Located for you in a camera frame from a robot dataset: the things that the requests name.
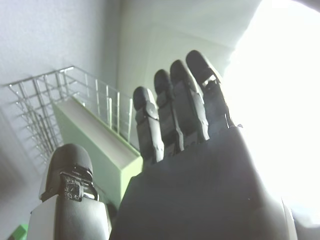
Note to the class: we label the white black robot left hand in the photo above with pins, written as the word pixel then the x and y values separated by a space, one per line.
pixel 195 190

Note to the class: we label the light green book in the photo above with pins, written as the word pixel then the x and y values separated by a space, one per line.
pixel 100 160

